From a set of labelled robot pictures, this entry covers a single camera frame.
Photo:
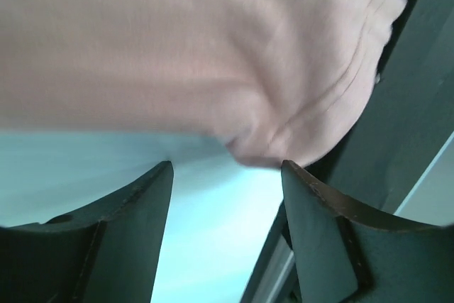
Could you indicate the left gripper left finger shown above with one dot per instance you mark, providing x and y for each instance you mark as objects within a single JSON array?
[{"x": 106, "y": 251}]

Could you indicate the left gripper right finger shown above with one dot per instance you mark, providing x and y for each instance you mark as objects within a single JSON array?
[{"x": 348, "y": 251}]

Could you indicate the pink printed t shirt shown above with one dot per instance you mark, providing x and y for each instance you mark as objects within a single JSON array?
[{"x": 273, "y": 80}]

